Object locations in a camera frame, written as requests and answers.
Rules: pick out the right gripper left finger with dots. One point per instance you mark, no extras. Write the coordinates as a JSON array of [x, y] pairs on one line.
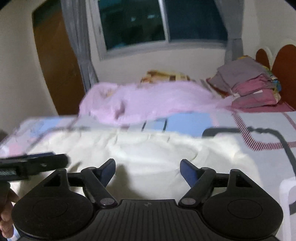
[[95, 182]]

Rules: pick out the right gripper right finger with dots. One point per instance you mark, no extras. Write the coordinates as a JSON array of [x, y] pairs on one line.
[[199, 180]]

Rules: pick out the cream white garment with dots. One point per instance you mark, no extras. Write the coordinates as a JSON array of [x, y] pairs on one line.
[[147, 164]]

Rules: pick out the stack of folded clothes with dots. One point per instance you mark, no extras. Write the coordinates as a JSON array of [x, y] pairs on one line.
[[254, 88]]

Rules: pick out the person's left hand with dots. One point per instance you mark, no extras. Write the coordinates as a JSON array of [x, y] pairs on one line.
[[7, 228]]

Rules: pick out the pink blanket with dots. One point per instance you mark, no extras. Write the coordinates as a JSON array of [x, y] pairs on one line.
[[123, 105]]

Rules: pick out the patterned bed sheet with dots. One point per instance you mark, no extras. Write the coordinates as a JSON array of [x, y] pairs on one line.
[[267, 138]]

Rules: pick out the brown wooden door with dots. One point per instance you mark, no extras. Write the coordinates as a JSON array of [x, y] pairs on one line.
[[57, 59]]

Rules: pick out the yellow patterned pillow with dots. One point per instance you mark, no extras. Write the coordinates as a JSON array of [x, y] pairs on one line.
[[155, 76]]

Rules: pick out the red white headboard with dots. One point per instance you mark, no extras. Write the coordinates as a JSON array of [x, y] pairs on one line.
[[282, 64]]

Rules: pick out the sliding glass window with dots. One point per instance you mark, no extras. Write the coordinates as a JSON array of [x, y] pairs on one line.
[[130, 27]]

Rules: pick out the left grey curtain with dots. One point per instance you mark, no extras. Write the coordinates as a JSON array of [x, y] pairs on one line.
[[75, 19]]

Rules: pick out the grey curtain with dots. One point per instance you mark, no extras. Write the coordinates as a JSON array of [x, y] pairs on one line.
[[231, 12], [75, 19]]

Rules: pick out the right grey curtain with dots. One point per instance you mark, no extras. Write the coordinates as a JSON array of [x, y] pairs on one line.
[[231, 12]]

